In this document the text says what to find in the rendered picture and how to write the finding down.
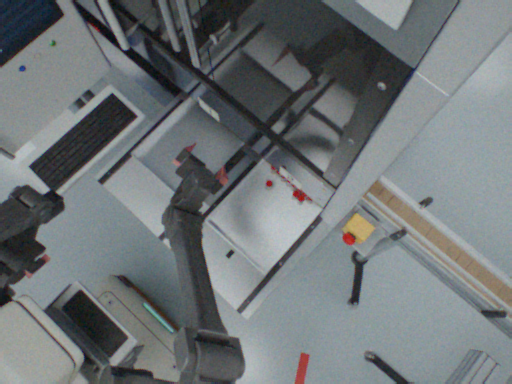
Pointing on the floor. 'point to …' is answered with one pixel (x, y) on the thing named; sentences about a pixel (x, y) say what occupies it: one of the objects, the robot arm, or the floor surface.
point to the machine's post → (424, 96)
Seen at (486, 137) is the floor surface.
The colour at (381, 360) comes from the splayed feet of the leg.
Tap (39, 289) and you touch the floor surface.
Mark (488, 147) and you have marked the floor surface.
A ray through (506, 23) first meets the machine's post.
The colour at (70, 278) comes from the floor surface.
